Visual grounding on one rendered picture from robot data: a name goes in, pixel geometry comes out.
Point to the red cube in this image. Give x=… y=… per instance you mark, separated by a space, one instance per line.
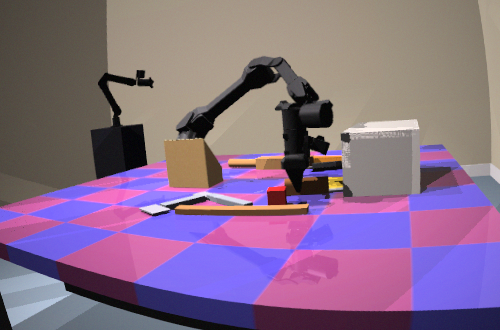
x=277 y=195

